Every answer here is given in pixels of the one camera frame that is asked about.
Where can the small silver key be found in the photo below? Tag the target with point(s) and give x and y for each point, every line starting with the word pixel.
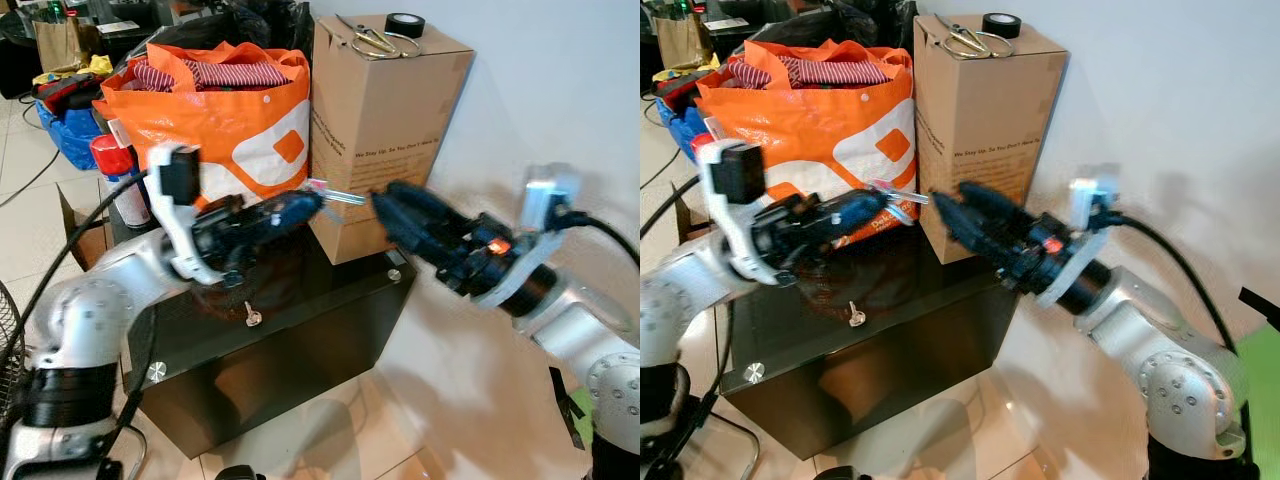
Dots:
pixel 252 316
pixel 856 315

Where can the black tape roll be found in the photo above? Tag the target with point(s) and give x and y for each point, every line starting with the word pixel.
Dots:
pixel 1000 27
pixel 405 27

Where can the orange and white shopping bag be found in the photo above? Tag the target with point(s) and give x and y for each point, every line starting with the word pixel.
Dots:
pixel 215 135
pixel 800 130

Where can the key with red tag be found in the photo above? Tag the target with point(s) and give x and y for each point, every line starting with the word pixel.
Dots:
pixel 340 196
pixel 905 198

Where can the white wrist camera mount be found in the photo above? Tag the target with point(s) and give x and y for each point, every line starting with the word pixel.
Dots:
pixel 725 238
pixel 178 235
pixel 530 255
pixel 1085 250

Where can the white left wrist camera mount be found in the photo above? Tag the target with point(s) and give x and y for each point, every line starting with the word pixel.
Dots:
pixel 178 235
pixel 725 238

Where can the tall brown cardboard box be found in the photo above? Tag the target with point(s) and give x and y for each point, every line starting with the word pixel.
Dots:
pixel 385 130
pixel 985 120

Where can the black glass side table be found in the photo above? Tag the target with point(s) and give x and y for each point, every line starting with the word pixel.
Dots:
pixel 900 350
pixel 300 340

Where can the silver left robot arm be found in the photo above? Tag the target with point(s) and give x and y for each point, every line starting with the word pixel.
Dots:
pixel 670 310
pixel 90 300

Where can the brown paper bag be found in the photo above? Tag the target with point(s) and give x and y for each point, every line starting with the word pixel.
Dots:
pixel 683 40
pixel 60 42

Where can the blue plastic bag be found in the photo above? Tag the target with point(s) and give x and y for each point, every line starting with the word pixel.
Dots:
pixel 678 130
pixel 68 135

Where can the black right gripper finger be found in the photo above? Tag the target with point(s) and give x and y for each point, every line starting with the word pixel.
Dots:
pixel 972 235
pixel 410 240
pixel 425 208
pixel 995 215

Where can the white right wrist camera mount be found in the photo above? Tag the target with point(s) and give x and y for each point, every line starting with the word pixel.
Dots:
pixel 530 255
pixel 1085 250

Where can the small open cardboard box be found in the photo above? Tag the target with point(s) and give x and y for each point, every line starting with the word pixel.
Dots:
pixel 85 235
pixel 692 215

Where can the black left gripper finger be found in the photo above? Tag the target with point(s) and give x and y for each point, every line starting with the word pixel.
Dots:
pixel 862 228
pixel 295 228
pixel 862 205
pixel 298 206

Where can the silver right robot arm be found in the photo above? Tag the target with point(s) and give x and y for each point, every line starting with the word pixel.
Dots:
pixel 585 340
pixel 1170 370

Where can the red white striped cloth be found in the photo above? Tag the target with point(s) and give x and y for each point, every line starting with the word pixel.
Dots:
pixel 225 73
pixel 830 72

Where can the black fan grille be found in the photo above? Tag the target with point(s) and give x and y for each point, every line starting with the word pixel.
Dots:
pixel 8 350

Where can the metal scissors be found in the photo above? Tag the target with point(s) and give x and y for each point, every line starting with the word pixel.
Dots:
pixel 372 40
pixel 965 40

